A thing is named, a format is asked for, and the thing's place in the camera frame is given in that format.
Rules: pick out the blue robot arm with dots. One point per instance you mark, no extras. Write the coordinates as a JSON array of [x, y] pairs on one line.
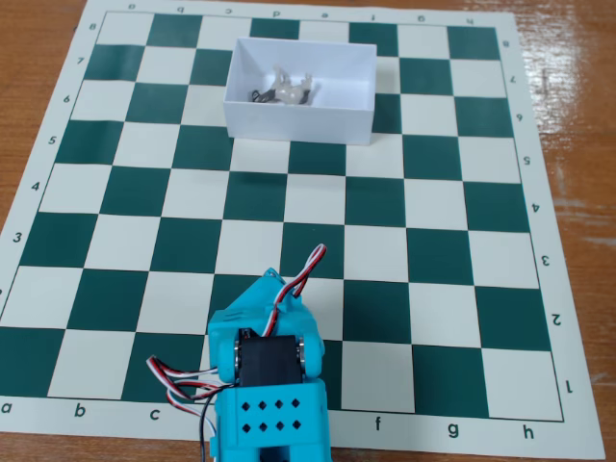
[[269, 414]]

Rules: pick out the white rectangular open box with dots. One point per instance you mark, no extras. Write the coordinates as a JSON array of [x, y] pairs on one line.
[[298, 124]]

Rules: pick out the green and cream chessboard mat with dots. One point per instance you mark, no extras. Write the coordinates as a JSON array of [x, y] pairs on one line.
[[144, 250]]

